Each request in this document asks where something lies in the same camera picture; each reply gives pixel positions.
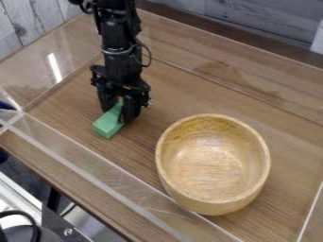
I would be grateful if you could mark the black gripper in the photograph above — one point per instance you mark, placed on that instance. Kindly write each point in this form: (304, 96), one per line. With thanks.
(118, 79)

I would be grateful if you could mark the brown wooden bowl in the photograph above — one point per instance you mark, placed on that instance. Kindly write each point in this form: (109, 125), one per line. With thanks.
(213, 162)

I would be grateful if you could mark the white object at right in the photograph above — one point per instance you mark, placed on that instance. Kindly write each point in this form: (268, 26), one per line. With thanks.
(317, 45)

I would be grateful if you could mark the blue object at left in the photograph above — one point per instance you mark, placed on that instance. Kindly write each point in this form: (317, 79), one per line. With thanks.
(6, 106)

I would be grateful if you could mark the clear acrylic tray enclosure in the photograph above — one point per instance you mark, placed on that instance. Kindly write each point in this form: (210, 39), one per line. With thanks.
(206, 70)

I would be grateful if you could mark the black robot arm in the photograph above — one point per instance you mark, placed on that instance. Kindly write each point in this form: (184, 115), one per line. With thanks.
(118, 24)

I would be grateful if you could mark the green rectangular block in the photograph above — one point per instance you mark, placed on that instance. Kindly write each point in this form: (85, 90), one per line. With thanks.
(108, 125)

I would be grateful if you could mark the black metal bracket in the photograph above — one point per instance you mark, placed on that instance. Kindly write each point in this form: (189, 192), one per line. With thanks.
(57, 230)

